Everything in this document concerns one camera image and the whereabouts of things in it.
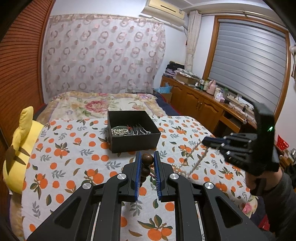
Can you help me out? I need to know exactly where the brown wooden bead bracelet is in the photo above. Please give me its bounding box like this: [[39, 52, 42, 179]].
[[138, 152, 155, 188]]

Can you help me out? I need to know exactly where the black jewelry box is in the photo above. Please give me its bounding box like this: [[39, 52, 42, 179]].
[[107, 110, 161, 153]]

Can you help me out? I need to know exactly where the dark green jade bangle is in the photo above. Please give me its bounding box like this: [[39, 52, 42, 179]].
[[111, 126, 132, 136]]

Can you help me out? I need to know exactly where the silver striped cuff bangle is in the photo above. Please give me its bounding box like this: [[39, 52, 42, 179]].
[[128, 125, 151, 136]]

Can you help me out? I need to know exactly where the right hand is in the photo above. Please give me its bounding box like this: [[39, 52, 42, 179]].
[[245, 168, 283, 196]]

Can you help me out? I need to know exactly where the red basket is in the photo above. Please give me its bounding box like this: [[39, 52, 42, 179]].
[[276, 135, 289, 151]]

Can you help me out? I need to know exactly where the pink tissue box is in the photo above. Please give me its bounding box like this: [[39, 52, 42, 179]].
[[215, 92, 225, 102]]

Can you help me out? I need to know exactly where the wooden sideboard cabinet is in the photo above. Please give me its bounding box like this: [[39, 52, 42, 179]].
[[161, 76, 256, 137]]

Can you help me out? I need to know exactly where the pink kettle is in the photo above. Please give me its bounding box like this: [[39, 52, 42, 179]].
[[206, 80, 216, 95]]

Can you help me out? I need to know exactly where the orange print tablecloth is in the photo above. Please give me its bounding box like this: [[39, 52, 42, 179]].
[[22, 116, 258, 240]]

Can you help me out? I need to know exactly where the cardboard box on sideboard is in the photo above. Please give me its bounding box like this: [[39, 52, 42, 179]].
[[176, 73, 198, 85]]

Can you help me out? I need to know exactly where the blue tissue paper bag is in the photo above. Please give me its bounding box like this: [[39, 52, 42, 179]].
[[154, 82, 173, 94]]

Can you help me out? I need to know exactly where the stack of folded clothes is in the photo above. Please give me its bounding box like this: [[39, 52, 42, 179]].
[[164, 61, 184, 78]]

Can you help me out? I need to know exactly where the grey window blind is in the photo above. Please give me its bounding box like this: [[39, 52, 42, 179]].
[[208, 19, 287, 111]]

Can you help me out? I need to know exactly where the yellow plush toy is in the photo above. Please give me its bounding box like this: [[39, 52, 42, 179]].
[[3, 106, 43, 194]]

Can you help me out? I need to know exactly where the floral bed blanket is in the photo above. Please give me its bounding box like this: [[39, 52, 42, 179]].
[[37, 91, 166, 125]]

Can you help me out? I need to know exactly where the tied beige window curtain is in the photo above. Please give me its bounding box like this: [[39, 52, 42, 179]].
[[185, 10, 202, 71]]

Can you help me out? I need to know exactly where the pink circle lace curtain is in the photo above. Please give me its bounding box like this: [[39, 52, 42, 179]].
[[43, 14, 166, 97]]

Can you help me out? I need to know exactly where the wooden louvered wardrobe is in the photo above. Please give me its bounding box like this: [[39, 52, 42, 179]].
[[1, 1, 55, 145]]

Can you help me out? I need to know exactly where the beige wall air conditioner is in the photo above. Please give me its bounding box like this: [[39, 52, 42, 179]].
[[142, 0, 185, 27]]

